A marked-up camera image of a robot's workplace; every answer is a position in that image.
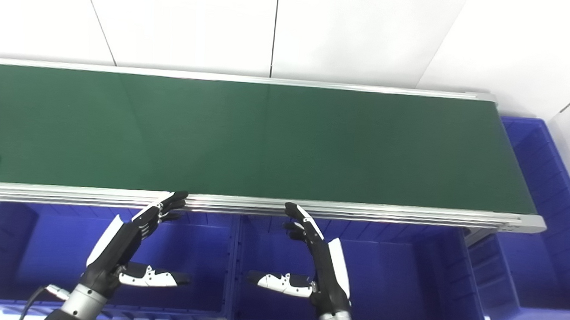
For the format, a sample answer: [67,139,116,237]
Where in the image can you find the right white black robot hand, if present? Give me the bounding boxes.
[246,200,359,318]

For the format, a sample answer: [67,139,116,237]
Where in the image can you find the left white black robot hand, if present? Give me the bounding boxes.
[77,184,196,305]

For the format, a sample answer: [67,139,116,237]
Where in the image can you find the blue plastic bin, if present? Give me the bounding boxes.
[228,212,498,320]
[0,198,238,320]
[461,114,570,320]

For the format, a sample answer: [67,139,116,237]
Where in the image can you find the green conveyor belt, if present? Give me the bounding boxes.
[0,58,556,241]

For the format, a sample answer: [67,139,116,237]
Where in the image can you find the aluminium conveyor support leg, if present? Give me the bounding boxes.
[462,227,500,251]

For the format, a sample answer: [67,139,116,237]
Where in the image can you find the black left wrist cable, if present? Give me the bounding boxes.
[18,283,72,320]

